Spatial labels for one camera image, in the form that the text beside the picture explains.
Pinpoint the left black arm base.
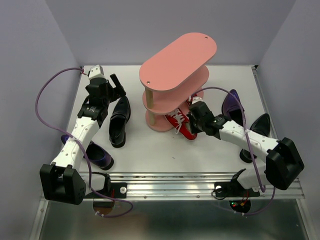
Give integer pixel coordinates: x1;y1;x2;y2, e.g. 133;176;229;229
92;172;127;199

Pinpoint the red sneaker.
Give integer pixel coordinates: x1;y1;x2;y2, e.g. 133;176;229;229
186;93;203;106
164;108;197;141

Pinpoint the aluminium mounting rail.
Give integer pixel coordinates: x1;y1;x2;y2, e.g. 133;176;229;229
74;172;306;201

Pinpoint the black loafer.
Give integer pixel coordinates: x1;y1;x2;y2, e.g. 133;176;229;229
108;96;131;148
239;113;271;164

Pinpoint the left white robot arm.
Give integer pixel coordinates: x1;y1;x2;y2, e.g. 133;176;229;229
39;73;126;205

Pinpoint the black loafer right side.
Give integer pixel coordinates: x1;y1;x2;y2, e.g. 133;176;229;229
239;113;271;164

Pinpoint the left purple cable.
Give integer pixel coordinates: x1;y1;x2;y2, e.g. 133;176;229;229
34;67;135;218

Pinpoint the purple loafer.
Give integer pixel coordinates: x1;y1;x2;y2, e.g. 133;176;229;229
54;134;114;170
221;89;243;126

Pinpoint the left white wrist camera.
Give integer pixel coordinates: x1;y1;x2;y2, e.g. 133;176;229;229
88;64;105;80

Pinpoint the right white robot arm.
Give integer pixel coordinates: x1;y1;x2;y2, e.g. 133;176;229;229
187;101;305;195

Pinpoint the black loafer left side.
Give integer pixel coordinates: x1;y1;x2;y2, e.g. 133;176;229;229
108;96;131;148

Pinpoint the pink three-tier shoe shelf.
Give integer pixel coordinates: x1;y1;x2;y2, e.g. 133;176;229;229
139;32;217;132

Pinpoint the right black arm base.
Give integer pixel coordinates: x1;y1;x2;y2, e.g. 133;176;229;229
211;175;260;200

